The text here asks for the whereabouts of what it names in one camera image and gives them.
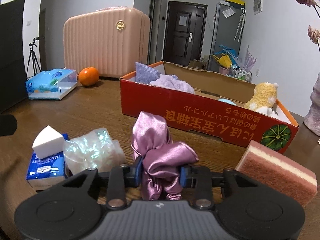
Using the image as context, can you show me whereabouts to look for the pink satin bow scrunchie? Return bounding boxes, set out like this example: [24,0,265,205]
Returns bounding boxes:
[131,111,199,200]

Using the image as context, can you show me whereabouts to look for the yellow bag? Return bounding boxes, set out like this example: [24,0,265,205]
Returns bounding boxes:
[212,53,232,69]

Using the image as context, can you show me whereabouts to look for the blue soft tissue pack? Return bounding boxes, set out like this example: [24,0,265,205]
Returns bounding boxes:
[25,69,78,100]

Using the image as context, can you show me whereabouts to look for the wire rack with bottles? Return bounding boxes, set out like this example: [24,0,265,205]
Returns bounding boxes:
[228,64,252,82]

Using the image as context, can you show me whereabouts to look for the orange tangerine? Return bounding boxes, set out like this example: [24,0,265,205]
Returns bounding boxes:
[78,67,99,86]

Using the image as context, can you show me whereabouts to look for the pink ribbed suitcase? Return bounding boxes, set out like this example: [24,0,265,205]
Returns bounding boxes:
[63,7,150,77]

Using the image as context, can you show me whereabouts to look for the camera tripod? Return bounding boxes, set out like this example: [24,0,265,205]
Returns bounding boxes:
[26,36,44,80]

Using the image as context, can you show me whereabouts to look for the dark brown entrance door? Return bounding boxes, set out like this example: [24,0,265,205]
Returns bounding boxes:
[163,1,207,66]

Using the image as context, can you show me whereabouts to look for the pink textured vase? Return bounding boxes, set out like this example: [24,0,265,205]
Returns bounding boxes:
[304,73,320,137]

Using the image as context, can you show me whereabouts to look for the blue handkerchief tissue pack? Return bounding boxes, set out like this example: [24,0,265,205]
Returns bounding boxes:
[25,132,71,190]

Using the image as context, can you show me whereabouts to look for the dried pink roses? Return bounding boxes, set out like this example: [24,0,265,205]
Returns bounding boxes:
[295,0,319,49]

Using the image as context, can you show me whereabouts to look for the grey refrigerator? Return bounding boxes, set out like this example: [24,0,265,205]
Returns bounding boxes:
[207,1,245,72]

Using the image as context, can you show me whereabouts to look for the white wedge makeup sponge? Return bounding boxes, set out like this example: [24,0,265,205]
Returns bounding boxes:
[32,126,65,159]

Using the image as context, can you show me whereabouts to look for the lilac fluffy headband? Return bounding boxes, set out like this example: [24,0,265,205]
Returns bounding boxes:
[150,74,195,94]

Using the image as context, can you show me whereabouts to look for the iridescent sheer scrunchie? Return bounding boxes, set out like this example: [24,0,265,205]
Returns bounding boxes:
[63,128,126,175]

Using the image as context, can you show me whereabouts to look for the red cardboard box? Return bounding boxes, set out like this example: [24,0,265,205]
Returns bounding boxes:
[120,61,299,153]

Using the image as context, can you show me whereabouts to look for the purple drawstring pouch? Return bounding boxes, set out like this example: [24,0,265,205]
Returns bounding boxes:
[135,62,160,84]

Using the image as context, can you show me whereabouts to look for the small cardboard box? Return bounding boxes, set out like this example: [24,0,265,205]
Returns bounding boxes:
[188,60,208,70]

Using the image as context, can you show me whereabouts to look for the black paper bag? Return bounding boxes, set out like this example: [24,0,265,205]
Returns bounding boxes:
[0,0,27,112]

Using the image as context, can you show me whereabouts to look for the yellow plush toy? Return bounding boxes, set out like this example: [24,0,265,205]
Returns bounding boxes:
[244,82,278,116]

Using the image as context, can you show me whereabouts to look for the pink scrubbing sponge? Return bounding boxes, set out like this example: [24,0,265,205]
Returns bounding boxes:
[235,140,318,207]

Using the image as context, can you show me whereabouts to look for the light blue plush toy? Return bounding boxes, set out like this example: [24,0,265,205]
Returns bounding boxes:
[218,98,236,106]

